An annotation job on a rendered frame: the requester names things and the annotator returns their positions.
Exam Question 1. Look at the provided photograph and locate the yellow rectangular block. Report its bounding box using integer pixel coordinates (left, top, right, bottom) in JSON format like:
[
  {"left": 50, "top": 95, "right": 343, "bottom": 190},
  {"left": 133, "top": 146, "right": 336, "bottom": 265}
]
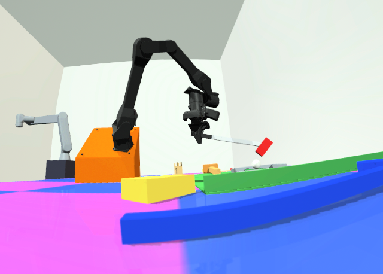
[{"left": 121, "top": 175, "right": 196, "bottom": 204}]

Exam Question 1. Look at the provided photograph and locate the white golf ball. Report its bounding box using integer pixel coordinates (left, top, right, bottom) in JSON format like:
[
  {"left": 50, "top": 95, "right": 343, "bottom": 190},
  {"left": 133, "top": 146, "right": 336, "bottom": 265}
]
[{"left": 252, "top": 160, "right": 261, "bottom": 169}]

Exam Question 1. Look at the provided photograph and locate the dark blue long bar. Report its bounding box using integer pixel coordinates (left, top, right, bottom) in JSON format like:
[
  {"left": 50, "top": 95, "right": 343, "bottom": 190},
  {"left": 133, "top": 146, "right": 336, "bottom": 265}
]
[{"left": 120, "top": 159, "right": 383, "bottom": 245}]

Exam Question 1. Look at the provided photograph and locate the yellow flat bar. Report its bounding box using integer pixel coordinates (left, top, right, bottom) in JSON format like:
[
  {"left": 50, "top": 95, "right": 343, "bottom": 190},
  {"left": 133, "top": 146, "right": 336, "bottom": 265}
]
[{"left": 203, "top": 163, "right": 221, "bottom": 174}]

